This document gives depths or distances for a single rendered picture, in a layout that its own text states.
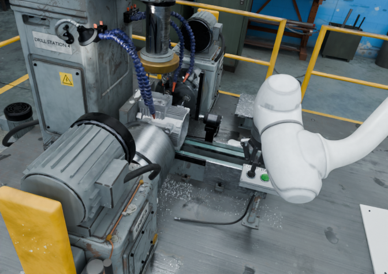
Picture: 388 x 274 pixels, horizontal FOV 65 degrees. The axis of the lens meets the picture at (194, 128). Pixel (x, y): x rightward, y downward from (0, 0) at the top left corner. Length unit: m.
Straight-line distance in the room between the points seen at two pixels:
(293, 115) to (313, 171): 0.14
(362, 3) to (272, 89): 5.55
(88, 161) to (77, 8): 0.58
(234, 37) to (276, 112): 3.63
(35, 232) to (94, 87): 0.67
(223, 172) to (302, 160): 0.74
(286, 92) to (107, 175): 0.44
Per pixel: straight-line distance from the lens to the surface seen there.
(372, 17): 6.31
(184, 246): 1.22
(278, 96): 0.71
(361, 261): 1.41
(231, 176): 1.38
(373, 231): 1.53
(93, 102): 1.26
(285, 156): 0.67
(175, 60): 1.23
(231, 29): 4.31
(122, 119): 1.28
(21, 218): 0.69
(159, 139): 1.10
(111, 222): 0.81
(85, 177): 0.69
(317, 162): 0.68
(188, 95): 1.52
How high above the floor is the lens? 1.81
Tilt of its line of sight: 35 degrees down
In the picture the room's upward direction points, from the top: 7 degrees clockwise
